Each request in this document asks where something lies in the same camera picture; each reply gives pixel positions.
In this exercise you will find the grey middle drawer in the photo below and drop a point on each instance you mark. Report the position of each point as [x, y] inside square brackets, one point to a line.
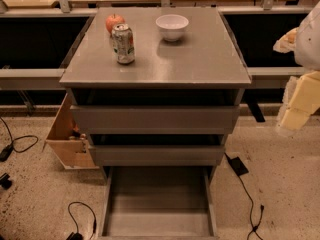
[156, 149]

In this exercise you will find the black power adapter right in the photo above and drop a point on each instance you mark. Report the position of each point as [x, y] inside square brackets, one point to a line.
[240, 169]

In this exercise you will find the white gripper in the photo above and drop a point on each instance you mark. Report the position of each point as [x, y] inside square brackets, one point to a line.
[308, 44]

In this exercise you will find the white ceramic bowl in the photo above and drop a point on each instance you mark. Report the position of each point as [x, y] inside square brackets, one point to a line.
[172, 26]

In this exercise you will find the grey top drawer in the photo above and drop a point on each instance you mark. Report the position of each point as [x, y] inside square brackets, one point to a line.
[160, 111]

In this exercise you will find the crushed soda can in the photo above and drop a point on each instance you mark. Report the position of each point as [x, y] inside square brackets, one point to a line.
[122, 37]

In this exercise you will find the black clamp left edge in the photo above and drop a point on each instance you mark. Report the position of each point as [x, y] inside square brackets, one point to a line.
[5, 181]

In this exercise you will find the grey bottom drawer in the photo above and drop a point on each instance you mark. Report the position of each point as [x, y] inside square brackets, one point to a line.
[158, 203]

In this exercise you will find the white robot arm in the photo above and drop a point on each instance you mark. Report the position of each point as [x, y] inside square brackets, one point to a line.
[304, 41]

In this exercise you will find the grey drawer cabinet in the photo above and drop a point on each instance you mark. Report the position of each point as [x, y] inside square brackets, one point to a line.
[205, 57]

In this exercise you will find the open cardboard box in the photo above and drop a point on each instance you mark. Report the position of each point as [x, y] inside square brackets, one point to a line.
[72, 151]

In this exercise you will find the grey drawer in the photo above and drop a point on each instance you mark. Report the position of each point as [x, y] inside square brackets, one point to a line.
[156, 149]
[158, 203]
[160, 111]

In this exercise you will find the red apple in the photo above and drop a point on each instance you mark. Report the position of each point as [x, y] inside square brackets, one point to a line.
[113, 20]

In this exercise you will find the metal rail frame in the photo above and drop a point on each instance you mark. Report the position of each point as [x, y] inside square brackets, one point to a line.
[43, 41]

